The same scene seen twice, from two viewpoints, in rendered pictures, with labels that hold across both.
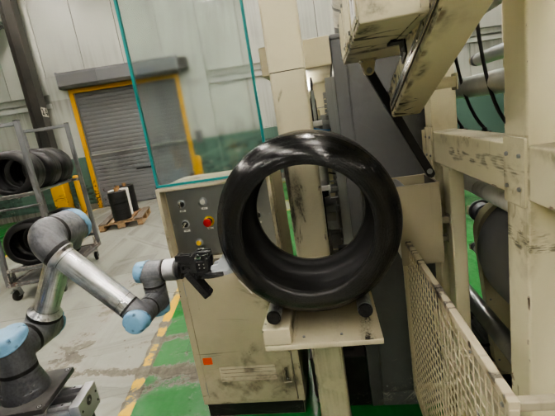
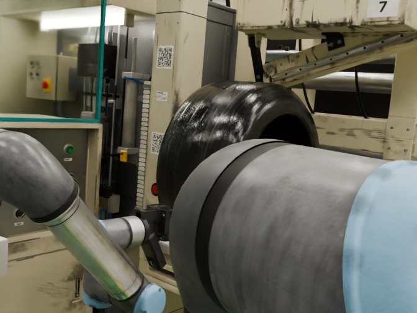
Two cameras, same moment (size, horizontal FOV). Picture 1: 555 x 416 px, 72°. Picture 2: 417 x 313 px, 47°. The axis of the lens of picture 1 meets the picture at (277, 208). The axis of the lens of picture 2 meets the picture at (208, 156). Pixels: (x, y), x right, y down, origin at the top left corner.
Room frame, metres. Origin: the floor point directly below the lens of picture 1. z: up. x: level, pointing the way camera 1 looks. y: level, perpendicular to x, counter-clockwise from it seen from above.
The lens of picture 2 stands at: (0.51, 1.25, 1.39)
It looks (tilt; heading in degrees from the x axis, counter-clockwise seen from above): 7 degrees down; 301
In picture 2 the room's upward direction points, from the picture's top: 5 degrees clockwise
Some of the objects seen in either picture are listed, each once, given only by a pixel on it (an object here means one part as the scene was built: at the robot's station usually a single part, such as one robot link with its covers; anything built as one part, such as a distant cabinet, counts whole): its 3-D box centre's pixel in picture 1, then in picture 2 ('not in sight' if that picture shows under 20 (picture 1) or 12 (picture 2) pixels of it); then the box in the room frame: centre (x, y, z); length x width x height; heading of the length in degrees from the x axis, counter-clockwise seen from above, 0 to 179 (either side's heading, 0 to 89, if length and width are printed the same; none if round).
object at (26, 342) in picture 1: (13, 347); not in sight; (1.18, 0.96, 0.88); 0.13 x 0.12 x 0.14; 172
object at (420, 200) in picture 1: (414, 218); not in sight; (1.39, -0.51, 1.05); 0.20 x 0.15 x 0.30; 171
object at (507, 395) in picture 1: (442, 391); not in sight; (0.95, -0.39, 0.65); 0.90 x 0.02 x 0.70; 171
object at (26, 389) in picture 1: (22, 379); not in sight; (1.18, 0.96, 0.77); 0.15 x 0.15 x 0.10
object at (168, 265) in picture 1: (173, 268); (128, 231); (1.23, 0.38, 1.06); 0.08 x 0.05 x 0.08; 171
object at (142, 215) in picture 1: (123, 203); not in sight; (7.67, 3.09, 0.38); 1.20 x 0.80 x 0.76; 10
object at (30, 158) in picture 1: (42, 204); not in sight; (4.67, 2.85, 0.96); 1.36 x 0.71 x 1.92; 2
